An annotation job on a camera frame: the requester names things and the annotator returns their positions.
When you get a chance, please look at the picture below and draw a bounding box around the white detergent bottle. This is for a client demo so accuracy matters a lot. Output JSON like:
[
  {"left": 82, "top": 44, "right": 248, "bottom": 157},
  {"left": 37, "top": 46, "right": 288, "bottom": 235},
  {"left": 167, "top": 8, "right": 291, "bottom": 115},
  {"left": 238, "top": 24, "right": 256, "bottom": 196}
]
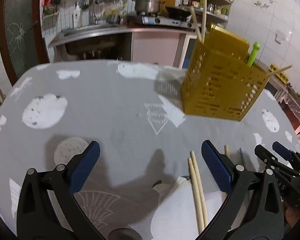
[{"left": 72, "top": 5, "right": 82, "bottom": 29}]

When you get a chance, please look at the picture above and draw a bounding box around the green plastic utensil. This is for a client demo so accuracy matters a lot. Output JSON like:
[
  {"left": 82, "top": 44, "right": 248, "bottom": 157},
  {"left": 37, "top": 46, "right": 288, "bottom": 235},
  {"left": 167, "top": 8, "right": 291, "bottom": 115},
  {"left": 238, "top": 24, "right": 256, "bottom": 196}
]
[{"left": 247, "top": 42, "right": 260, "bottom": 67}]

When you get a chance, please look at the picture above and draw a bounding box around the person's right hand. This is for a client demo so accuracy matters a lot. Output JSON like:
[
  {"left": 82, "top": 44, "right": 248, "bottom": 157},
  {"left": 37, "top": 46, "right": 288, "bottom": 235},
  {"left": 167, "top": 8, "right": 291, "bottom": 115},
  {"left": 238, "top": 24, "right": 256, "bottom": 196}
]
[{"left": 283, "top": 201, "right": 300, "bottom": 228}]

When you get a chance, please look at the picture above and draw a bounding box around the yellow perforated utensil holder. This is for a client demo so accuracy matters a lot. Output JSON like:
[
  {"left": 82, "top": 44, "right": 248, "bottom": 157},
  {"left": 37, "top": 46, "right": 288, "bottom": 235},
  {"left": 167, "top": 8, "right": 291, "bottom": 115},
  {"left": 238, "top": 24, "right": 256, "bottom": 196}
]
[{"left": 180, "top": 23, "right": 269, "bottom": 121}]

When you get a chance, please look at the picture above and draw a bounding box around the curved beige chopstick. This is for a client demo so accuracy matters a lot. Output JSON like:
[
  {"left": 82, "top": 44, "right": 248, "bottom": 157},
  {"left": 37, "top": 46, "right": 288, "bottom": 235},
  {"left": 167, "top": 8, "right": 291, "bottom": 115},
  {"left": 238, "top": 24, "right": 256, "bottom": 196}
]
[{"left": 224, "top": 145, "right": 229, "bottom": 157}]

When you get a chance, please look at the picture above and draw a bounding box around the wire wall grid rack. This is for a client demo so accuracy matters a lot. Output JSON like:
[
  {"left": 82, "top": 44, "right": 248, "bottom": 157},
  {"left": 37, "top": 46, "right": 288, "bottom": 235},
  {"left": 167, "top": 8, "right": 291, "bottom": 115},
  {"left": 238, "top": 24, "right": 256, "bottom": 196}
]
[{"left": 40, "top": 0, "right": 134, "bottom": 37}]

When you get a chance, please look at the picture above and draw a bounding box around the dark glass door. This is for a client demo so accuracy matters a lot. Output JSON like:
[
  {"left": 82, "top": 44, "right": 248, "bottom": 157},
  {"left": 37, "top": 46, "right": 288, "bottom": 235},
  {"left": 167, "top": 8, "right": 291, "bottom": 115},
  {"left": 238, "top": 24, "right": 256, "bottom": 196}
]
[{"left": 0, "top": 0, "right": 50, "bottom": 85}]

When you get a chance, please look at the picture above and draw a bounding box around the black wok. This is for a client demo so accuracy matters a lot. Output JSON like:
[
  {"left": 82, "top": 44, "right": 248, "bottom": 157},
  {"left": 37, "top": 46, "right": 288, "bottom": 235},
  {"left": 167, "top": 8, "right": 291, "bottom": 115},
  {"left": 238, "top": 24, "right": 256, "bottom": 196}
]
[{"left": 166, "top": 7, "right": 191, "bottom": 22}]

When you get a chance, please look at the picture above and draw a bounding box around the long diagonal wooden chopstick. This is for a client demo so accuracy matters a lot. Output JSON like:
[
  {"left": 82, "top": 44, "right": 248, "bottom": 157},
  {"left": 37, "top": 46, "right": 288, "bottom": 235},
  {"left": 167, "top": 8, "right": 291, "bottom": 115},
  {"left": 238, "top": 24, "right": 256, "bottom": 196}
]
[{"left": 266, "top": 65, "right": 292, "bottom": 76}]

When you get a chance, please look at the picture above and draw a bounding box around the grey plastic spoon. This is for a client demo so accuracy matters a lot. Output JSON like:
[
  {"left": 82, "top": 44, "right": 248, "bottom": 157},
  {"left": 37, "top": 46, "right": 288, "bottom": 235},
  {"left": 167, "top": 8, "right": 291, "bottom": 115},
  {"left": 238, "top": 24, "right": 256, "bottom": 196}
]
[{"left": 239, "top": 148, "right": 246, "bottom": 166}]

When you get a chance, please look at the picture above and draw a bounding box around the gas stove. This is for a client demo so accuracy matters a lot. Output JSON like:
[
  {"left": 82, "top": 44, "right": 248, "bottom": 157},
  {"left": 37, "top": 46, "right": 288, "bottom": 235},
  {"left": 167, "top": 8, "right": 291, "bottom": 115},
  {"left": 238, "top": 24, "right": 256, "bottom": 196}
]
[{"left": 126, "top": 14, "right": 195, "bottom": 29}]

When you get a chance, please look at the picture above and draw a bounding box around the grey patterned tablecloth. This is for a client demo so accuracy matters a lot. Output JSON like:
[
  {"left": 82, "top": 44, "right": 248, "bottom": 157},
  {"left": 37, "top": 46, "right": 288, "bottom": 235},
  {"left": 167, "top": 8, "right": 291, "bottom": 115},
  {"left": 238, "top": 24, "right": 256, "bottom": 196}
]
[{"left": 0, "top": 61, "right": 300, "bottom": 239}]

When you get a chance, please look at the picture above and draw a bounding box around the yellow egg tray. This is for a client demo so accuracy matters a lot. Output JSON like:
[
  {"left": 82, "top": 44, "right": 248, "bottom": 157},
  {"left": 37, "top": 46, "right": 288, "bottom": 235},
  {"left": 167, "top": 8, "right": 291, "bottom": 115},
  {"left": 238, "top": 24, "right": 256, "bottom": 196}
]
[{"left": 268, "top": 64, "right": 289, "bottom": 85}]

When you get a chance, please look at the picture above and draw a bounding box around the corner metal shelf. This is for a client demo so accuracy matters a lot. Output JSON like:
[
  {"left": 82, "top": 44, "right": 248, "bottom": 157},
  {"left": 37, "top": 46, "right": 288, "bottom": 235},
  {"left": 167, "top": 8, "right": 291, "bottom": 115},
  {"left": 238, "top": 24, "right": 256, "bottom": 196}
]
[{"left": 179, "top": 0, "right": 232, "bottom": 28}]

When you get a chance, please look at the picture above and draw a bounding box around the kitchen counter with cabinets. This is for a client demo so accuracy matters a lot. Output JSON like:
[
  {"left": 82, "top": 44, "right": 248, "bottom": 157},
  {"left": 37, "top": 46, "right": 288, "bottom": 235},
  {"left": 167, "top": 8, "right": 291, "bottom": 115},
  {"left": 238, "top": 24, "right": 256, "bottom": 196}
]
[{"left": 48, "top": 24, "right": 196, "bottom": 68}]

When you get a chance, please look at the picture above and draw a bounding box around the white wall socket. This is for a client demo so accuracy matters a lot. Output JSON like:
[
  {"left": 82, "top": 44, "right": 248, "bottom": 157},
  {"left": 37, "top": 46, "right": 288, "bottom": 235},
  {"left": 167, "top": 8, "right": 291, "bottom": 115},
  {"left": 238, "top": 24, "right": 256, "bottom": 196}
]
[{"left": 275, "top": 30, "right": 286, "bottom": 44}]

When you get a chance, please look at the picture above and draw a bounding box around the steel cooking pot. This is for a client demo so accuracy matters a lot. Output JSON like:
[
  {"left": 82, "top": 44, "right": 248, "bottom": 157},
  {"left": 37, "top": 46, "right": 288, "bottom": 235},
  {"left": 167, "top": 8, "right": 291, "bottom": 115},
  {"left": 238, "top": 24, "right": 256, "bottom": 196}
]
[{"left": 132, "top": 0, "right": 165, "bottom": 15}]

